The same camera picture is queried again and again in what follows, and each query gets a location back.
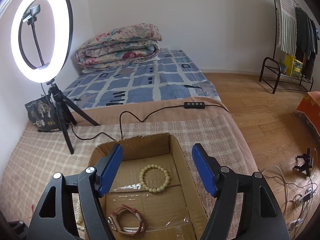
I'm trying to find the black gripper on floor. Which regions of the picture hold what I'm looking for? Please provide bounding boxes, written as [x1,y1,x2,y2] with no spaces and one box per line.
[293,148,314,177]

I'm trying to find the beige plaid blanket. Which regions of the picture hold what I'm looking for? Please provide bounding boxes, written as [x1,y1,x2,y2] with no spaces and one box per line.
[1,99,258,225]

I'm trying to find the black snack bag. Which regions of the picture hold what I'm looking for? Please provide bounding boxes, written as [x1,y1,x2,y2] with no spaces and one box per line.
[25,95,61,132]

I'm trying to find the blue checked bed sheet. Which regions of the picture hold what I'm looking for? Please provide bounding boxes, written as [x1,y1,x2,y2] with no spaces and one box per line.
[64,50,220,109]

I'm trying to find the yellow box on rack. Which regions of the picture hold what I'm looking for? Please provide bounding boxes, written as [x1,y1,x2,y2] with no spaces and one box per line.
[285,54,303,77]

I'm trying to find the black phone holder clamp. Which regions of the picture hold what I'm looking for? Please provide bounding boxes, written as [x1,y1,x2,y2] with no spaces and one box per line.
[22,4,41,25]

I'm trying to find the brown cardboard box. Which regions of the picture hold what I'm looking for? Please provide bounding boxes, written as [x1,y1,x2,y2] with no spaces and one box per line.
[100,133,208,239]

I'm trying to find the dark hanging clothes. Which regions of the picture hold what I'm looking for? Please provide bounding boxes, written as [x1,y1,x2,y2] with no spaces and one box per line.
[295,7,318,80]

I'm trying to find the white ring light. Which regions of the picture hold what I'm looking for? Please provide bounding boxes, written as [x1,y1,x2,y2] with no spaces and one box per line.
[10,0,73,83]

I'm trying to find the brown strap wristwatch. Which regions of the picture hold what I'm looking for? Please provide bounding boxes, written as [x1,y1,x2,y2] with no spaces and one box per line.
[107,204,145,236]

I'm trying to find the cream bead bracelet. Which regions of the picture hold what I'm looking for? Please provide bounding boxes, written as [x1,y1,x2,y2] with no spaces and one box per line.
[139,164,171,194]

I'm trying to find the white power strip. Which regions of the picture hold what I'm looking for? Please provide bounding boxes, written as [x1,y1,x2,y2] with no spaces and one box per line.
[288,188,315,208]

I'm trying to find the striped white towel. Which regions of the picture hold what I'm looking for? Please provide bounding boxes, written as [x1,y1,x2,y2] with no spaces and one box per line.
[275,0,297,56]

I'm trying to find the black tripod stand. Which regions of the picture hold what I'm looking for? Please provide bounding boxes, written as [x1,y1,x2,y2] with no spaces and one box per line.
[46,79,99,154]

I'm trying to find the folded floral quilt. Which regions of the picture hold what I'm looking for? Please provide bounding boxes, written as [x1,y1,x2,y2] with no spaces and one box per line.
[74,23,162,70]

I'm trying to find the white pearl rope necklace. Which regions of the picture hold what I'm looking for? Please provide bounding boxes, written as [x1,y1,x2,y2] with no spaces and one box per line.
[75,197,86,231]

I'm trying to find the black inline remote control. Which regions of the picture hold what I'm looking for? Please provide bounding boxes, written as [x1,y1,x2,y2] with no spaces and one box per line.
[184,102,206,109]

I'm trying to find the black clothes rack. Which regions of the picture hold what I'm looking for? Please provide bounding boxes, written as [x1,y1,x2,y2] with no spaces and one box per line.
[259,0,319,94]

